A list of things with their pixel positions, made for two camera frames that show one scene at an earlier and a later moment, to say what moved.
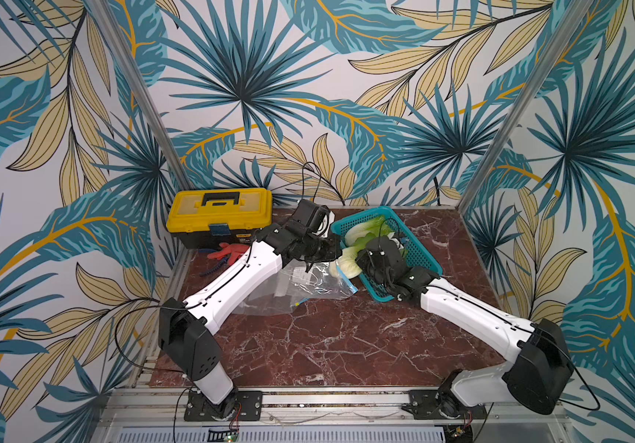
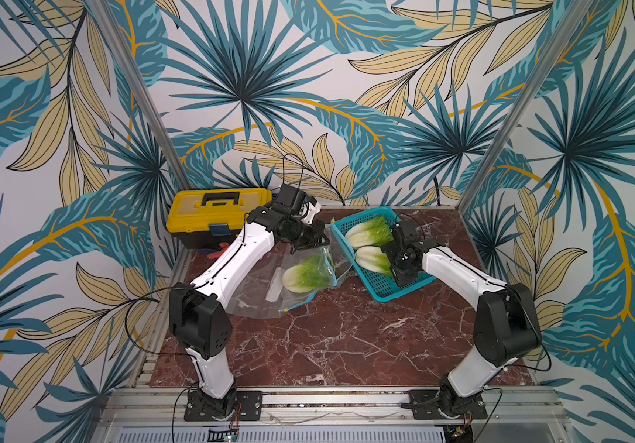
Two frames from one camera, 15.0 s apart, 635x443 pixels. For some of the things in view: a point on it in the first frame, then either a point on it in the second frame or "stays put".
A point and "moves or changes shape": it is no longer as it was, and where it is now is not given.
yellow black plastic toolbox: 207,218 stays put
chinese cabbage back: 377,225 stays put
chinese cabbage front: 347,265 to 307,275
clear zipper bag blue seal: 293,285 moves or changes shape
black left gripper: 334,251 to 317,239
